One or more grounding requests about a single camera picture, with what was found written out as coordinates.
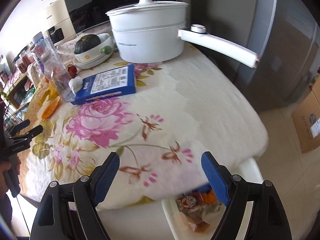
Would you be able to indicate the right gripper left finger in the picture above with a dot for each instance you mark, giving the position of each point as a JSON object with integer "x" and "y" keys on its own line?
{"x": 68, "y": 211}

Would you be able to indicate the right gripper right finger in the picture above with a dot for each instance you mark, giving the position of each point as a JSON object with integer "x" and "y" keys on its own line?
{"x": 268, "y": 219}

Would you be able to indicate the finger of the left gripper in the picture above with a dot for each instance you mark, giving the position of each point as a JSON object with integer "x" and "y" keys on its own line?
{"x": 13, "y": 130}
{"x": 29, "y": 135}

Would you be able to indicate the orange peel piece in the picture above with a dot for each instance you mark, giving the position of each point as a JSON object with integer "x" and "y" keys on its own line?
{"x": 51, "y": 108}
{"x": 208, "y": 197}

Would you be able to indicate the white tissue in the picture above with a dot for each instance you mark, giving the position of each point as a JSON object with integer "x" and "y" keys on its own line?
{"x": 75, "y": 84}

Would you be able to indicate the clear plastic water bottle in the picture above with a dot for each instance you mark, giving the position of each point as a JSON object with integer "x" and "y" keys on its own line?
{"x": 51, "y": 66}

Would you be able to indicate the white nut snack packet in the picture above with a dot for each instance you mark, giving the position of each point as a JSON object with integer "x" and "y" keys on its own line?
{"x": 200, "y": 219}

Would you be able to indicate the blue box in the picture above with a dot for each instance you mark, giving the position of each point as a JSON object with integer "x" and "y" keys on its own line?
{"x": 108, "y": 84}

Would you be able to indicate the yellow wrapper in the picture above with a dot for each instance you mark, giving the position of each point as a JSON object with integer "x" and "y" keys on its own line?
{"x": 50, "y": 94}

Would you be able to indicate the white trash bin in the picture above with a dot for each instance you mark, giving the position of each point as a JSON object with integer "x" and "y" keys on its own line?
{"x": 177, "y": 221}

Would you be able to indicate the person left hand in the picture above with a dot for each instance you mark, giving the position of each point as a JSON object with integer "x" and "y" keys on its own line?
{"x": 10, "y": 169}

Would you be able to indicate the white bowl with squash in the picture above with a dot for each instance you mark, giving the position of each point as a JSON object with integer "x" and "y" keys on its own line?
{"x": 96, "y": 55}

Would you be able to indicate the dark green squash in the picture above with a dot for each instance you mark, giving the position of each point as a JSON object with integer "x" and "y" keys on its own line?
{"x": 86, "y": 43}

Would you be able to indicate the cream air fryer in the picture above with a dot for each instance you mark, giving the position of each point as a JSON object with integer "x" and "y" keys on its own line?
{"x": 59, "y": 25}

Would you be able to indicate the lower cardboard box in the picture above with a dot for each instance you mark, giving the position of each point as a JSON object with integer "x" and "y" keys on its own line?
{"x": 306, "y": 120}

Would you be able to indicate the floral tablecloth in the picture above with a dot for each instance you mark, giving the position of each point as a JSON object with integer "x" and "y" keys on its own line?
{"x": 181, "y": 108}

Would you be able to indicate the white electric cooking pot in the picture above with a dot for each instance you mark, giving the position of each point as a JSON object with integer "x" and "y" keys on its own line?
{"x": 155, "y": 31}

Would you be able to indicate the grey refrigerator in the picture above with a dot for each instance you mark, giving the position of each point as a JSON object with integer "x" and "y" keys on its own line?
{"x": 283, "y": 33}

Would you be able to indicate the black wire rack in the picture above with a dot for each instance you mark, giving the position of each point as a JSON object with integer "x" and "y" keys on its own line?
{"x": 12, "y": 116}

